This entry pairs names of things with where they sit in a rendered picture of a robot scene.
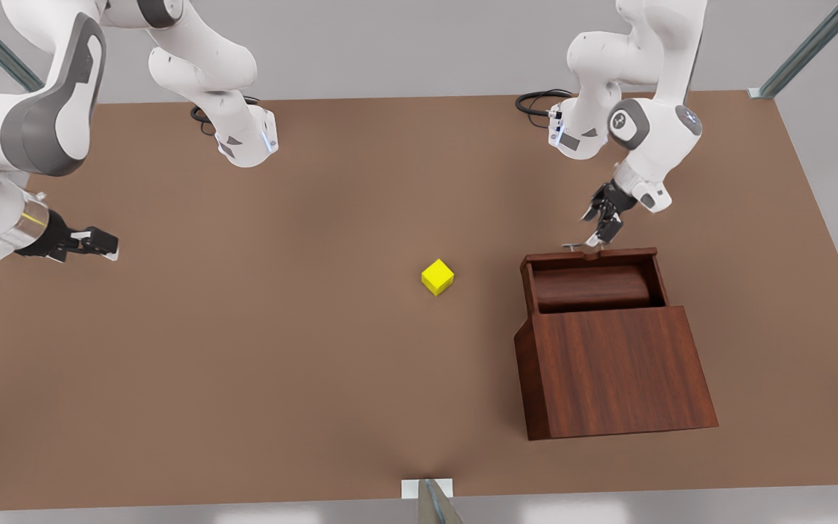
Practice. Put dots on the brown wooden drawer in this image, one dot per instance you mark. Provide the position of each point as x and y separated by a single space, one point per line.
590 287

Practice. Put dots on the yellow square cube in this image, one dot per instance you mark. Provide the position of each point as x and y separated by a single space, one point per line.
438 277

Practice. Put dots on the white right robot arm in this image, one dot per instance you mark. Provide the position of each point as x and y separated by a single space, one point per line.
48 124

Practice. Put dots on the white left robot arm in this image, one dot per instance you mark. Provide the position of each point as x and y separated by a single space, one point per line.
648 87

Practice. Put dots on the brown wooden cabinet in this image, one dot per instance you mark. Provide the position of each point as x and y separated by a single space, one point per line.
619 371

